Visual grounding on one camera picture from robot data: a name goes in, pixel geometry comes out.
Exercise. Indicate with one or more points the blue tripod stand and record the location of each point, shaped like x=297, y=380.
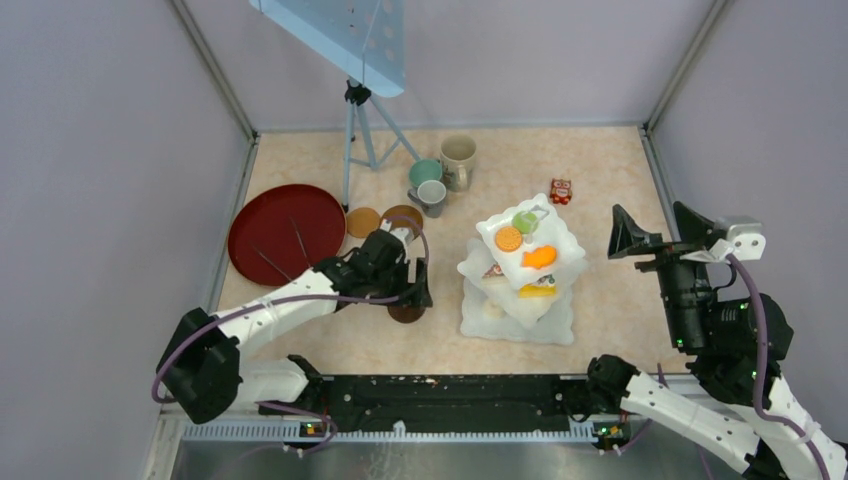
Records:
x=357, y=126

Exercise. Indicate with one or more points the light wooden coaster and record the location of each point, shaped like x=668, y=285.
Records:
x=362, y=221

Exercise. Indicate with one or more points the medium brown wooden coaster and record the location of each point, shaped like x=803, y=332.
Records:
x=402, y=217

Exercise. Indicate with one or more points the teal ceramic cup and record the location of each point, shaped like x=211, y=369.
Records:
x=424, y=170

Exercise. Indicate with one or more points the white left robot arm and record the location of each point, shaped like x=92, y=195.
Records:
x=206, y=367

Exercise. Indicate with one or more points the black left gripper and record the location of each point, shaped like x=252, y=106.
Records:
x=402, y=266

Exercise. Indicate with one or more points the grey ceramic cup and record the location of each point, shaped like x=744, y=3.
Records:
x=430, y=196

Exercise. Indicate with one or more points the blue perforated panel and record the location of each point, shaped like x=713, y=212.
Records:
x=364, y=39

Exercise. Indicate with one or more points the round beige biscuit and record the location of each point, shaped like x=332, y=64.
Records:
x=508, y=239

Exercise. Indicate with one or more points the beige ceramic mug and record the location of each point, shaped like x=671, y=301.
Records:
x=458, y=155

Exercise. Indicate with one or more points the white tiered serving stand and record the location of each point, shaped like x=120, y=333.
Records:
x=518, y=276

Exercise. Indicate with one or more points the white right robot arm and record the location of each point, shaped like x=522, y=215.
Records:
x=735, y=338

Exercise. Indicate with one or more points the yellow cheesecake slice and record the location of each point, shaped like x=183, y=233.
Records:
x=543, y=287

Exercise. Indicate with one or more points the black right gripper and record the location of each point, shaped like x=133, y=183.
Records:
x=626, y=237

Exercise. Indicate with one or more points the clear plastic tongs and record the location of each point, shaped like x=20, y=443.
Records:
x=282, y=250

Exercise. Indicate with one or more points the dark brown wooden coaster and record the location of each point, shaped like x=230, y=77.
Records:
x=406, y=314

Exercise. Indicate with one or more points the white cream puff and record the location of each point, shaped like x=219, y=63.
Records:
x=492, y=310

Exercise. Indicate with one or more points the orange fish-shaped cookie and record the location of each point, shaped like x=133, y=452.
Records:
x=540, y=258

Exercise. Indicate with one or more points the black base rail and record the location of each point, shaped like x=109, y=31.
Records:
x=459, y=403

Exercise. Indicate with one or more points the round red lacquer tray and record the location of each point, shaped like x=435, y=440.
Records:
x=319, y=216

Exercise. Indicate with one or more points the round green macaron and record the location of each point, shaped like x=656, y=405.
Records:
x=526, y=222

